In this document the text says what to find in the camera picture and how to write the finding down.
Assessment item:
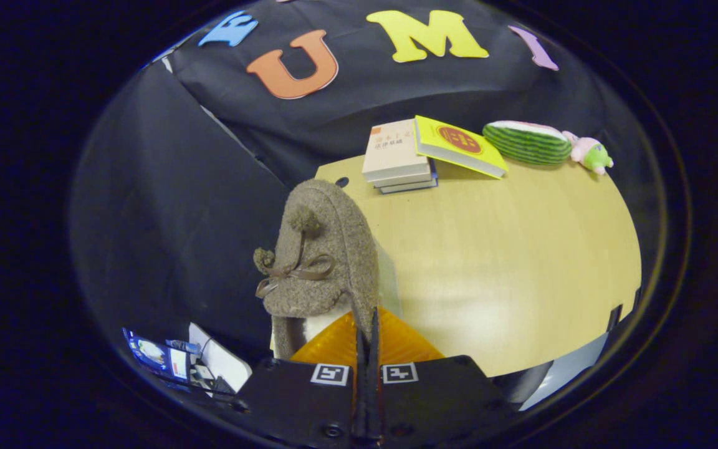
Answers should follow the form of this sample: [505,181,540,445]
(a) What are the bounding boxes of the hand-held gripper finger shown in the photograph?
[231,310,370,447]
[368,306,515,447]

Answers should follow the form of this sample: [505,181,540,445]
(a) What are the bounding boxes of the brown fuzzy slipper shoe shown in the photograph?
[253,179,380,360]

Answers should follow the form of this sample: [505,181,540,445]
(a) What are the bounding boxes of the open laptop computer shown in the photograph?
[122,327,193,382]

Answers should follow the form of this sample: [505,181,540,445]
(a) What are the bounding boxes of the white papers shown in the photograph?
[188,322,252,395]

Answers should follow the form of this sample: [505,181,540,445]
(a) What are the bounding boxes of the white paperback book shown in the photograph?
[371,168,434,188]

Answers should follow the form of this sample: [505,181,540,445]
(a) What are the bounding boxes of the beige cover book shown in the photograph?
[361,118,431,183]

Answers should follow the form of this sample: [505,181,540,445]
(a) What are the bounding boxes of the black backdrop cloth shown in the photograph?
[72,0,646,369]

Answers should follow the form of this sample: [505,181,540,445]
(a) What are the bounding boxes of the yellow book with red emblem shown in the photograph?
[413,115,509,180]

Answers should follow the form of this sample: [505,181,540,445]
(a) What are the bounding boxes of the watermelon slice plush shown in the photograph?
[482,120,573,166]

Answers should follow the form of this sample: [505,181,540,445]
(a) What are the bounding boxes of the pink and green plush toy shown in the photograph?
[562,130,615,176]

